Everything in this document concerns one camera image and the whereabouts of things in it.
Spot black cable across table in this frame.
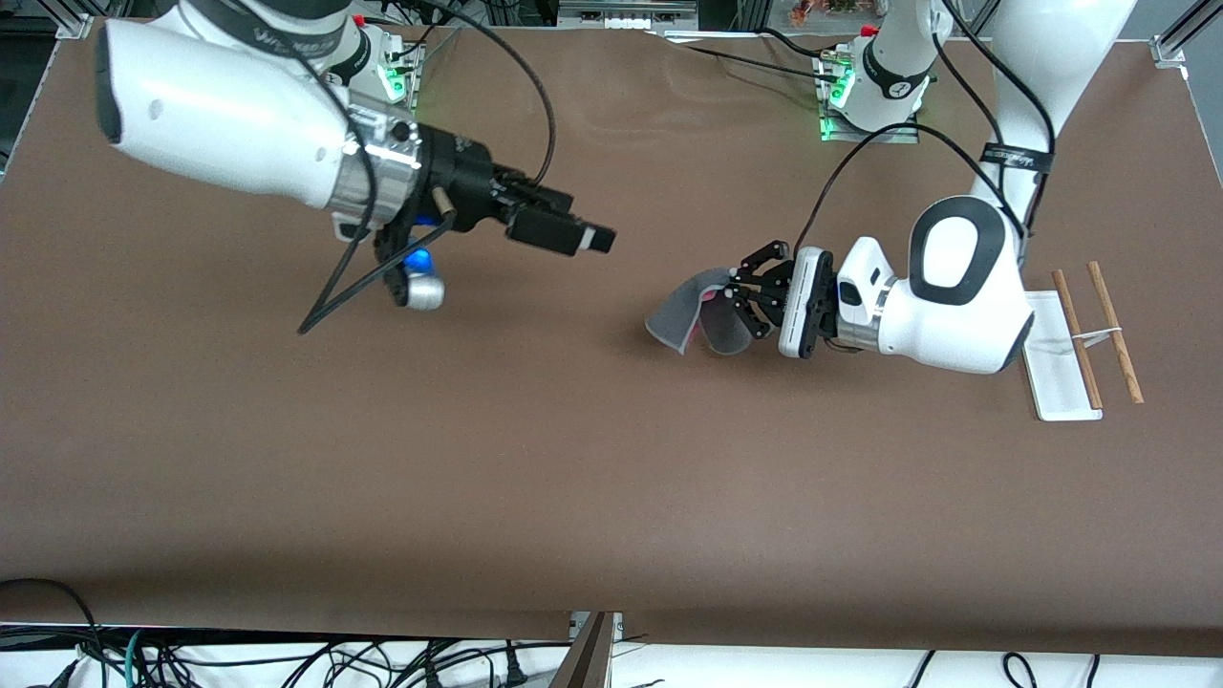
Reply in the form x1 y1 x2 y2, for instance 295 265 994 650
659 32 844 85

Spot thick black floor cable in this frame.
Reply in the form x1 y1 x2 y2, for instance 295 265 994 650
0 577 108 688

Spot white rack base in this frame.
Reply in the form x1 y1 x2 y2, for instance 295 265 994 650
1020 290 1104 422

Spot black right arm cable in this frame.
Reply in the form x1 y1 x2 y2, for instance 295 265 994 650
296 0 559 337

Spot tangled black floor cables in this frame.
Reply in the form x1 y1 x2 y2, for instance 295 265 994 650
143 638 574 688

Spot brown table cover cloth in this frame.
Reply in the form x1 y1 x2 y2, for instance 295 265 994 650
0 19 1223 660

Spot wooden chopsticks pair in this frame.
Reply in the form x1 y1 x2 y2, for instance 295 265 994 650
1087 261 1145 404
1052 269 1104 410

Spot pink and grey towel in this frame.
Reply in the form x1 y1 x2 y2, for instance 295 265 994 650
645 268 762 357

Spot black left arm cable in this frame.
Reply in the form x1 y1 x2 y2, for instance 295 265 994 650
795 0 1058 253

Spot brown slanted beam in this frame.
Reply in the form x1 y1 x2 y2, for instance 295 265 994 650
552 612 618 688

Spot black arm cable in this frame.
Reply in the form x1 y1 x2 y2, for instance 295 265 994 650
795 0 1058 253
296 0 559 337

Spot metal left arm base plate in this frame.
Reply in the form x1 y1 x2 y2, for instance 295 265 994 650
817 53 921 144

